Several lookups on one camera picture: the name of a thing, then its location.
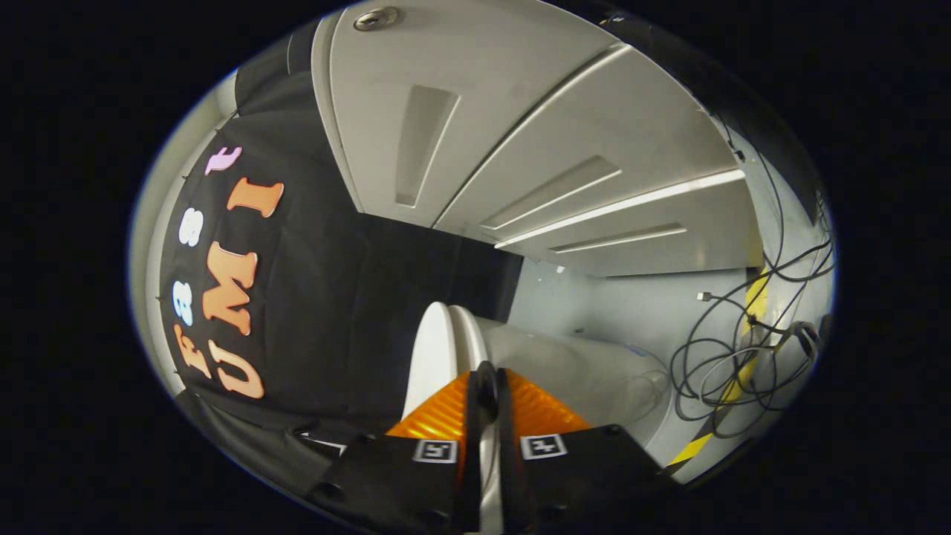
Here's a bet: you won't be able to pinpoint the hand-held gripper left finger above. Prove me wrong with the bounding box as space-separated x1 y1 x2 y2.
308 370 485 534

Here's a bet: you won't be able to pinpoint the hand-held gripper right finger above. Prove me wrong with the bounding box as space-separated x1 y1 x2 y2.
496 368 675 534

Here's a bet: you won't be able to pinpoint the black lid pull tab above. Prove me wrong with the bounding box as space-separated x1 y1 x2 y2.
475 362 500 418

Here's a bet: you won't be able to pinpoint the white toilet lid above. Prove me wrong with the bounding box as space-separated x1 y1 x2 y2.
401 301 504 534

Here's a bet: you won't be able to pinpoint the white toilet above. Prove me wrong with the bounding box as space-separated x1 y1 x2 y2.
449 305 673 448

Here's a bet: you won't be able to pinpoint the black backdrop cloth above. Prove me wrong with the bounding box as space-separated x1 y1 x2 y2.
152 7 827 491

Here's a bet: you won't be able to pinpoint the yellow black floor tape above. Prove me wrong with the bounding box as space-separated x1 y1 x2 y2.
665 266 771 469

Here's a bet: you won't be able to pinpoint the white drawer cabinet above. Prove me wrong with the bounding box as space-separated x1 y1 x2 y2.
311 0 766 278

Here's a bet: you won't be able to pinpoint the round metal cabinet lock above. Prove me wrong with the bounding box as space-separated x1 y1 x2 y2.
353 6 400 32

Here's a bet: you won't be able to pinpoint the black floor cables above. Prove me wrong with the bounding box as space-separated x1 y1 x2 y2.
669 111 834 439

